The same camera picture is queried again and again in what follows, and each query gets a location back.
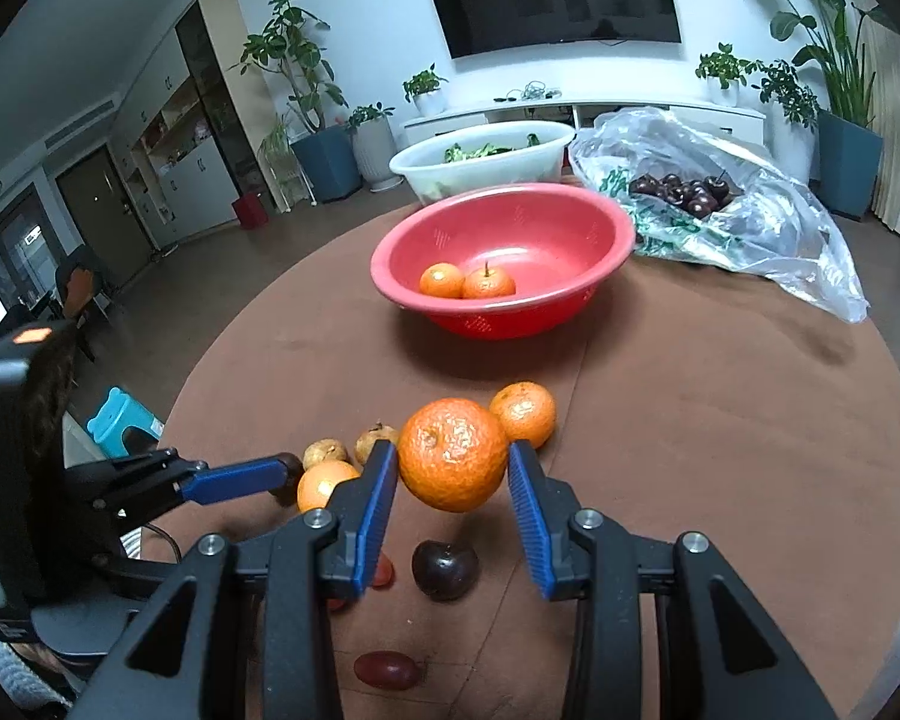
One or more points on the dark red oblong fruit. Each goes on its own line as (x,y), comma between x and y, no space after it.
(386,670)

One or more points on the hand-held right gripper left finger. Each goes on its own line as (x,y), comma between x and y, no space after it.
(375,510)

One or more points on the red tomato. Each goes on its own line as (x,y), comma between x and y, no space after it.
(382,571)

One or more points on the blue plastic stool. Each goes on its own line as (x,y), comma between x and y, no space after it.
(124,420)

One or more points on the tall broadleaf plant in blue pot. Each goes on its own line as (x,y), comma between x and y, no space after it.
(847,157)

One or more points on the white plastic basin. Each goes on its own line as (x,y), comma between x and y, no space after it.
(420,172)

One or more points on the white television cabinet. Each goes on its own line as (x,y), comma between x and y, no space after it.
(645,114)

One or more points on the leafy plant in blue pot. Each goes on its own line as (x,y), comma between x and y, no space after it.
(326,161)

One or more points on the pile of dark cherries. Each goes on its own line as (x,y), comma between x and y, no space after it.
(682,195)

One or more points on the red plastic colander bowl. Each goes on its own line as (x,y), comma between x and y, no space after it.
(555,240)

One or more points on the red bin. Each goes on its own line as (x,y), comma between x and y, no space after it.
(250,211)

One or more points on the dark door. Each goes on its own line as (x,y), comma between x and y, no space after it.
(105,202)

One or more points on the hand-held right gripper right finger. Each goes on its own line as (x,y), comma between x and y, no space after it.
(529,525)

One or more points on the person's left forearm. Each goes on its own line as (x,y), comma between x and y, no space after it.
(15,679)

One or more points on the dark chair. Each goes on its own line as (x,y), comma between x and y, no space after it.
(82,270)

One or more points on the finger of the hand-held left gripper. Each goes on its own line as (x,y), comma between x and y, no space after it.
(131,570)
(232,478)

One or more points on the green leafy vegetables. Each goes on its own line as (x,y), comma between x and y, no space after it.
(480,151)

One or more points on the beige curtain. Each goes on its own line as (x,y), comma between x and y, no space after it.
(889,127)

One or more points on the clear plastic bag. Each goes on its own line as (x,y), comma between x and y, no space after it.
(780,240)

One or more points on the large mandarin orange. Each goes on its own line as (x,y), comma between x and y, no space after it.
(454,457)

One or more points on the white wall cabinet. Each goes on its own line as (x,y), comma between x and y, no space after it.
(195,165)

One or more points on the brown longan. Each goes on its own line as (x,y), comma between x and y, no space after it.
(324,452)
(371,441)

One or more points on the small plant in tall white pot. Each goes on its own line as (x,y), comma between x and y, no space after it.
(379,154)

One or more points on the dark purple plum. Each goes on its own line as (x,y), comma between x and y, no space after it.
(444,570)

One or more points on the bushy plant in white pot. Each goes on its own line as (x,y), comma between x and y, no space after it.
(791,142)

